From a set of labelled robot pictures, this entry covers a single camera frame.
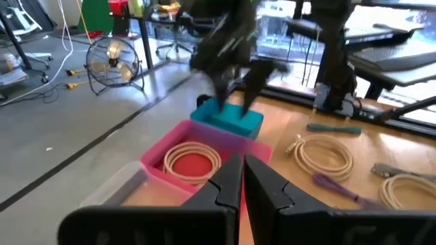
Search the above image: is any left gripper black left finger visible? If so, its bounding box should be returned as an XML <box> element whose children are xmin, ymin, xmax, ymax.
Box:
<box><xmin>57</xmin><ymin>152</ymin><xmax>243</xmax><ymax>245</ymax></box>

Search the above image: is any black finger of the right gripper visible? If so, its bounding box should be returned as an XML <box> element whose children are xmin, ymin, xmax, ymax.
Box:
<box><xmin>209</xmin><ymin>69</ymin><xmax>234</xmax><ymax>112</ymax></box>
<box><xmin>240</xmin><ymin>58</ymin><xmax>276</xmax><ymax>118</ymax></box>

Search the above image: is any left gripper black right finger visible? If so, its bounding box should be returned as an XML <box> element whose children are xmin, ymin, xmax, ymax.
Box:
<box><xmin>243</xmin><ymin>153</ymin><xmax>436</xmax><ymax>245</ymax></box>

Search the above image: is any beige cable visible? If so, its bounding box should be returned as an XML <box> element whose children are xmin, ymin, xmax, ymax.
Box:
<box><xmin>379</xmin><ymin>173</ymin><xmax>436</xmax><ymax>211</ymax></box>
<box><xmin>162</xmin><ymin>141</ymin><xmax>223</xmax><ymax>186</ymax></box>
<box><xmin>285</xmin><ymin>133</ymin><xmax>355</xmax><ymax>182</ymax></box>

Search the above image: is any teal braided USB cable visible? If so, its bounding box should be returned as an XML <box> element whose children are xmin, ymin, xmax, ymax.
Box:
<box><xmin>306</xmin><ymin>122</ymin><xmax>363</xmax><ymax>135</ymax></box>

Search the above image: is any grey braided USB cable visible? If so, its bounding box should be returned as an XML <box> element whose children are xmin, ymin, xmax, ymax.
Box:
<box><xmin>370</xmin><ymin>162</ymin><xmax>436</xmax><ymax>184</ymax></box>

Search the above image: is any teal plastic bin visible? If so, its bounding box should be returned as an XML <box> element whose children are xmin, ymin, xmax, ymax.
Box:
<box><xmin>189</xmin><ymin>97</ymin><xmax>265</xmax><ymax>140</ymax></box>

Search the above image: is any pink plastic bin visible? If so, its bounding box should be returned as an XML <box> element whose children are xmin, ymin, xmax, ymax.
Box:
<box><xmin>140</xmin><ymin>119</ymin><xmax>273</xmax><ymax>195</ymax></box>

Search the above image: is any black office chair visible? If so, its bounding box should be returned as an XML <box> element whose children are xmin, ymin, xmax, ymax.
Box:
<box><xmin>155</xmin><ymin>15</ymin><xmax>205</xmax><ymax>61</ymax></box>

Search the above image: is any yellow snack bag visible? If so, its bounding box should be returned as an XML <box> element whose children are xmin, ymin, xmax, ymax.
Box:
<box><xmin>159</xmin><ymin>2</ymin><xmax>182</xmax><ymax>15</ymax></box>

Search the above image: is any black office table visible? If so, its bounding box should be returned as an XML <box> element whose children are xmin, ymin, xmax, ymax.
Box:
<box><xmin>110</xmin><ymin>12</ymin><xmax>219</xmax><ymax>71</ymax></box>

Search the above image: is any pale green cup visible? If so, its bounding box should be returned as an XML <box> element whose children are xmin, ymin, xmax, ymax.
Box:
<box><xmin>128</xmin><ymin>0</ymin><xmax>144</xmax><ymax>17</ymax></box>

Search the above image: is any clear plastic bin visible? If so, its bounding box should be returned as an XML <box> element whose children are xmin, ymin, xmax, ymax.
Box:
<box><xmin>80</xmin><ymin>161</ymin><xmax>195</xmax><ymax>208</ymax></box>

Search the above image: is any black metal cage fan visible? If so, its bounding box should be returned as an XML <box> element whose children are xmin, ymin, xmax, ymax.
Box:
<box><xmin>84</xmin><ymin>36</ymin><xmax>146</xmax><ymax>96</ymax></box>

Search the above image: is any black desk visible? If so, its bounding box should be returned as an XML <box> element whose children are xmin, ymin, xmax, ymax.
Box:
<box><xmin>284</xmin><ymin>15</ymin><xmax>425</xmax><ymax>47</ymax></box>

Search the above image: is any red plastic tub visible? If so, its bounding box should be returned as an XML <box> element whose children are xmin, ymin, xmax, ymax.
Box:
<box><xmin>108</xmin><ymin>0</ymin><xmax>129</xmax><ymax>17</ymax></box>

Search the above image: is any green board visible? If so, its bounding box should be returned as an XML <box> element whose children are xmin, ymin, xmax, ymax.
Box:
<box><xmin>77</xmin><ymin>0</ymin><xmax>115</xmax><ymax>34</ymax></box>

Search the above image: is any dark grey desk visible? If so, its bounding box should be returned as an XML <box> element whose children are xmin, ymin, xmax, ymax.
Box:
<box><xmin>350</xmin><ymin>56</ymin><xmax>436</xmax><ymax>101</ymax></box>

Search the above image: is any stack of papers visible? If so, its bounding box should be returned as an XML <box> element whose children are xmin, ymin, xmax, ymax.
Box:
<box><xmin>0</xmin><ymin>52</ymin><xmax>30</xmax><ymax>86</ymax></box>

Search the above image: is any black stand pole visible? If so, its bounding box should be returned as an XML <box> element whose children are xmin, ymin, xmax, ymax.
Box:
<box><xmin>0</xmin><ymin>12</ymin><xmax>50</xmax><ymax>84</ymax></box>

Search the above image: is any light purple USB cable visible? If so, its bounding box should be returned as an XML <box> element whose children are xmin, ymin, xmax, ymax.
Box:
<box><xmin>312</xmin><ymin>172</ymin><xmax>388</xmax><ymax>211</ymax></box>

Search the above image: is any black aluminium table frame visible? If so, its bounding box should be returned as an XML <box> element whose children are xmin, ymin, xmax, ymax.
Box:
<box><xmin>231</xmin><ymin>80</ymin><xmax>436</xmax><ymax>139</ymax></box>

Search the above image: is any yellow hanging cord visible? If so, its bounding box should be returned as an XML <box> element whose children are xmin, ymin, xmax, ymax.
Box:
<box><xmin>75</xmin><ymin>0</ymin><xmax>93</xmax><ymax>45</ymax></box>

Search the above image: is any white hanging cable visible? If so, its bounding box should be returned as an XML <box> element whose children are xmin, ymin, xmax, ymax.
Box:
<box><xmin>0</xmin><ymin>0</ymin><xmax>75</xmax><ymax>107</ymax></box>

